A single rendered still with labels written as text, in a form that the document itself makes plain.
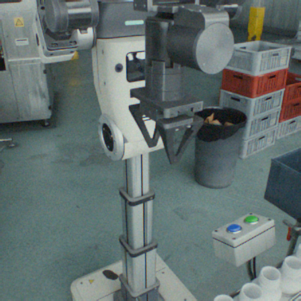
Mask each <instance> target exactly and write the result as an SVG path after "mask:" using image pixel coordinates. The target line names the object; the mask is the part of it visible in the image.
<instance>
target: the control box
mask: <svg viewBox="0 0 301 301"><path fill-rule="evenodd" d="M248 216H256V217H257V221H255V222H247V221H245V218H246V217H248ZM231 224H239V225H240V226H241V227H240V230H238V231H229V230H228V226H230V225H231ZM212 237H213V243H214V250H215V255H216V256H217V257H219V258H221V259H222V260H224V261H226V262H228V263H230V264H232V265H234V266H235V267H238V266H240V265H242V264H244V263H246V272H247V275H248V277H249V280H250V281H251V280H253V279H255V278H256V277H257V276H256V271H255V268H256V256H257V255H258V254H260V253H262V252H263V251H265V250H266V249H268V248H270V247H272V246H273V245H275V227H274V221H273V219H270V218H266V217H264V216H261V215H256V214H253V213H249V214H247V215H245V216H243V217H241V218H239V219H237V220H235V221H233V222H231V223H229V224H227V225H225V226H223V227H221V228H219V229H217V230H215V231H213V232H212ZM252 258H253V271H252V269H251V259H252Z"/></svg>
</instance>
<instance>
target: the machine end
mask: <svg viewBox="0 0 301 301"><path fill-rule="evenodd" d="M44 4H45V0H0V39H1V45H2V49H3V57H4V58H3V59H2V60H1V61H0V123H8V122H23V121H31V120H41V119H44V123H42V124H41V125H42V127H48V126H50V122H47V118H50V116H51V113H52V102H53V99H54V89H55V81H54V80H55V76H54V73H53V68H52V62H50V63H43V62H42V61H41V60H40V55H39V52H38V47H37V44H36V40H35V38H36V37H35V35H34V31H33V29H32V24H33V22H34V17H35V15H36V11H37V8H38V6H39V5H44Z"/></svg>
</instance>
